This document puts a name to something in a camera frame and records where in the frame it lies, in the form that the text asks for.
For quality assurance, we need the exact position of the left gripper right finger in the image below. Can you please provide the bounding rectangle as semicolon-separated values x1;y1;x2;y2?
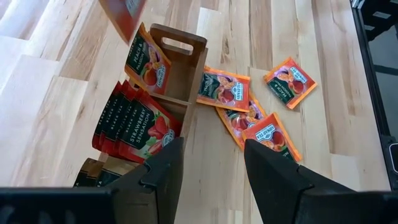
244;139;359;224

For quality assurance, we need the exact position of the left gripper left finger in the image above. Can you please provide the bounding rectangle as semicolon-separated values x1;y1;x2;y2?
107;136;185;224

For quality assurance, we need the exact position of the beige tea packet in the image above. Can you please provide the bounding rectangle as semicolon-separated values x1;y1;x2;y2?
73;157;105;188
96;160;141;188

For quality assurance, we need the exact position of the red strawberry tea packet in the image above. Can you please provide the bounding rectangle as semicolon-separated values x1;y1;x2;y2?
108;86;147;156
118;91;183;165
99;80;131;153
98;0;147;45
91;80;123;150

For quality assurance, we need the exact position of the orange peach tea packet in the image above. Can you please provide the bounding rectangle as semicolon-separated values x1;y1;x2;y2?
263;56;318;111
241;111;303;163
123;22;172;96
216;93;269;151
196;65;251;113

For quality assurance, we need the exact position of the wooden three-compartment tea box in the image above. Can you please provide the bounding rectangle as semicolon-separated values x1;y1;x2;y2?
74;22;208;187

